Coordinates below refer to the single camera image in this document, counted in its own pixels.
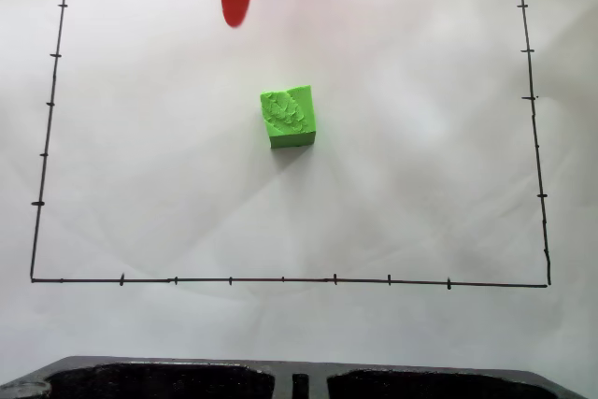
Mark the green foam block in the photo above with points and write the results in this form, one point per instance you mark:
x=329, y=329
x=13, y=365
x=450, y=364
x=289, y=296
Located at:
x=289, y=118

